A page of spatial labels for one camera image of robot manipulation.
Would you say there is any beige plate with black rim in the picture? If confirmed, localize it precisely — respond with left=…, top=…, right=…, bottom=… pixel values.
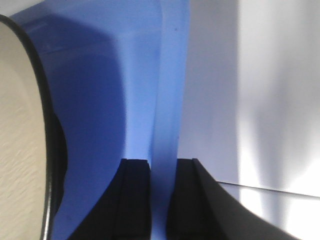
left=0, top=16, right=68, bottom=240

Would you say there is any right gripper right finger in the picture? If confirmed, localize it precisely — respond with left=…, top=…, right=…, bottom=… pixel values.
left=166, top=158, right=295, bottom=240

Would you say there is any blue plastic tray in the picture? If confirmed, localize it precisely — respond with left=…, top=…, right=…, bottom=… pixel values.
left=11, top=0, right=190, bottom=240

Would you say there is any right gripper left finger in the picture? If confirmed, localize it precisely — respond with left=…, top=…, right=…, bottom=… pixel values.
left=69, top=159, right=151, bottom=240

